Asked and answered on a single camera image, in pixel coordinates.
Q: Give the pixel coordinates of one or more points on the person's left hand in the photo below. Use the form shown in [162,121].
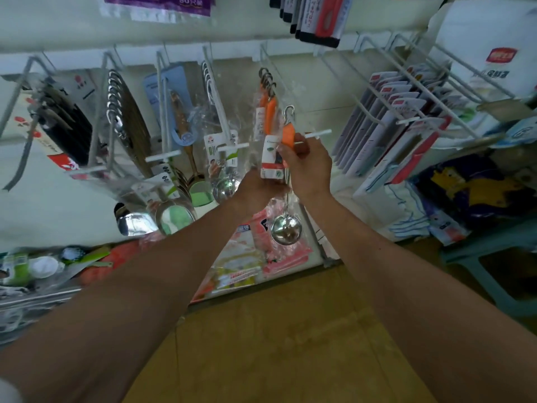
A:
[262,195]

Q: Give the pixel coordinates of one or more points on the person's right hand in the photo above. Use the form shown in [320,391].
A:
[310,172]

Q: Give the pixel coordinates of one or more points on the person's left forearm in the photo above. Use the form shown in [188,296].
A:
[126,323]

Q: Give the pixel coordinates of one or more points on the person's right forearm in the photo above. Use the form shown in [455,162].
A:
[419,314]

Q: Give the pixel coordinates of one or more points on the hanging steel ladle packets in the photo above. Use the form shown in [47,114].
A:
[225,189]

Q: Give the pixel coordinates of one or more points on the pink printed packets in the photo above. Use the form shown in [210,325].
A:
[281,252]

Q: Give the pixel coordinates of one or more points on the row of scissors packets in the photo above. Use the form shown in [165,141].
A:
[394,134]

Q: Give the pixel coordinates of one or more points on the blue white cloth packet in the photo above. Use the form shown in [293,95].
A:
[424,218]

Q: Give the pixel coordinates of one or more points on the blue card utensil packet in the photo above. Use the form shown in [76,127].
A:
[172,105]

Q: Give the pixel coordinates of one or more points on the row of hanging flat packets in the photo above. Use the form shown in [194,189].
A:
[310,16]

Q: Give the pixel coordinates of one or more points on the yellow purple packet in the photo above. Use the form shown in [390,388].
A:
[470,189]

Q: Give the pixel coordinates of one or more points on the teal plastic stool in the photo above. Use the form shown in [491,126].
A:
[495,264]

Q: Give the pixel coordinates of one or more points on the hanging black tool packets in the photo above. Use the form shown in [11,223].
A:
[65,121]

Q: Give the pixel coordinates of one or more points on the white bag red label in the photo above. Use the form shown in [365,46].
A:
[487,54]

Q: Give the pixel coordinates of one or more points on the white purple bag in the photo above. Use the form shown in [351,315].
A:
[159,5]

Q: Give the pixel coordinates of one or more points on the pile of plastic wrapped utensils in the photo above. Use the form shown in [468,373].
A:
[33,310]

